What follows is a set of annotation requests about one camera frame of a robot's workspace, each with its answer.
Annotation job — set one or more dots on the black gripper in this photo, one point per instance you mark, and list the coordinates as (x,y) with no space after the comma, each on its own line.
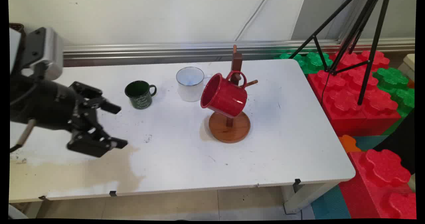
(43,104)

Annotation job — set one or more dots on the red enamel mug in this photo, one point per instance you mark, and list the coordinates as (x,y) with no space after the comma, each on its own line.
(225,99)

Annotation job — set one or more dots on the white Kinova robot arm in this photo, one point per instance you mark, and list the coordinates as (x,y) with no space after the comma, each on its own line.
(14,49)

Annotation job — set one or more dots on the dark green enamel mug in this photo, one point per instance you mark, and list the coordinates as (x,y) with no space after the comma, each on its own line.
(139,96)

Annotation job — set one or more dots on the black table edge clip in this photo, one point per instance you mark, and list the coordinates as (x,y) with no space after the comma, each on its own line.
(113,193)
(297,183)
(42,197)

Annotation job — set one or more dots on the white enamel mug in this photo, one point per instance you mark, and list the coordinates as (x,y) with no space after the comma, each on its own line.
(190,88)

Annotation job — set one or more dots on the wooden mug tree stand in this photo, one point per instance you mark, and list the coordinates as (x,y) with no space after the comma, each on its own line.
(229,131)

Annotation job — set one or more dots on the white table leg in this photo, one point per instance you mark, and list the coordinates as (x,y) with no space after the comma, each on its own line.
(305,195)

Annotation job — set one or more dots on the green foam block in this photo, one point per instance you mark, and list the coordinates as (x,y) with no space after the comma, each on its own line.
(396,84)
(312,61)

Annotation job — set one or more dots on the large red foam blocks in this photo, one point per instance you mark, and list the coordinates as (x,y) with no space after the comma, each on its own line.
(348,101)

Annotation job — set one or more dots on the orange foam block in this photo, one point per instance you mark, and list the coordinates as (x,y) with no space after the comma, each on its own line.
(348,143)

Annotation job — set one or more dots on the black tripod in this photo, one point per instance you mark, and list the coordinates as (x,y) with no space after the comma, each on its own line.
(367,44)

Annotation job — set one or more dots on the red foam block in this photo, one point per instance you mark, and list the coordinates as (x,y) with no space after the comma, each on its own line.
(382,181)

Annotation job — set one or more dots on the white box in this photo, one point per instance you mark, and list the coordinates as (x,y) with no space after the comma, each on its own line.
(408,66)

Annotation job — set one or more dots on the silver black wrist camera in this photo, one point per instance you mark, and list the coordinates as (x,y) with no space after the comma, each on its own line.
(46,53)

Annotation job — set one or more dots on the aluminium wall rail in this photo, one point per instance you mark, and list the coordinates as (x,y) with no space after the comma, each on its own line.
(166,51)

